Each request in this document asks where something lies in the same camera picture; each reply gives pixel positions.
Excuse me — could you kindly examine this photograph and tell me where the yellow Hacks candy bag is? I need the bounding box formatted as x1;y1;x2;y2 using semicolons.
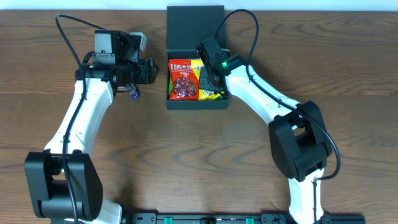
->
190;59;223;101

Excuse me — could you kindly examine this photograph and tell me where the red Hacks candy bag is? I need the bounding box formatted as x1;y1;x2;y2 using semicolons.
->
169;59;199;101

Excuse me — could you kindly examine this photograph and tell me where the dark blue snack bar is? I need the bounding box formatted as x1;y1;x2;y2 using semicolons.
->
127;83;140;100

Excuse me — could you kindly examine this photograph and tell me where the Haribo worms gummy bag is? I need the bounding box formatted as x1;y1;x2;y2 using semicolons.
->
168;77;173;96

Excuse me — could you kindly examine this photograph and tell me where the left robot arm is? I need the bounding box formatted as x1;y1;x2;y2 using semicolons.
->
24;29;159;223

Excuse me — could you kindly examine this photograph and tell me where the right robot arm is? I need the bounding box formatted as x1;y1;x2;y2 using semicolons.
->
197;37;331;223

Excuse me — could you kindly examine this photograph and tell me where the dark green open box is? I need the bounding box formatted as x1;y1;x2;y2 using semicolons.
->
165;5;229;110

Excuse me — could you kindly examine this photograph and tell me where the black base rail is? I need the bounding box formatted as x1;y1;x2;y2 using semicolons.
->
130;213;366;224

